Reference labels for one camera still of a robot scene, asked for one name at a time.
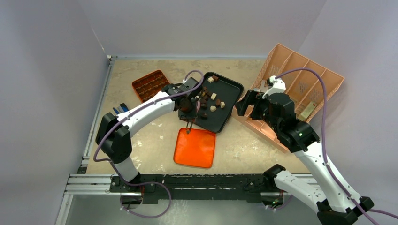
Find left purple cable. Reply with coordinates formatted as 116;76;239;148
93;70;205;219

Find pink metal tongs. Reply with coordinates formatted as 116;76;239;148
185;99;200;134

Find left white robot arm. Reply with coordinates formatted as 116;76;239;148
93;78;203;192

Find orange box lid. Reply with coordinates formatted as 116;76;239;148
173;128;216;169

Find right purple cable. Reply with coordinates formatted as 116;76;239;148
266;68;398;225

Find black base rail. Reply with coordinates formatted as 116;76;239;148
110;173;287;207

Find white chocolate cube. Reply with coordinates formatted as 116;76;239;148
210;93;217;100

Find black tray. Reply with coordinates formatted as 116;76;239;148
194;72;244;133

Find staple box in organizer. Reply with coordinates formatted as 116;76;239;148
298;101;317;121

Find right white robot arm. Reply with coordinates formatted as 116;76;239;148
235;90;375;225

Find purple cable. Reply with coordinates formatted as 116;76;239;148
266;68;398;225
93;70;205;219

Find orange chocolate box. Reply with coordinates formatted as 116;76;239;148
131;70;170;103

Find blue stapler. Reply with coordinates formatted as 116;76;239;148
113;103;129;115

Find pink desk organizer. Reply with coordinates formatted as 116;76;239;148
232;44;344;153

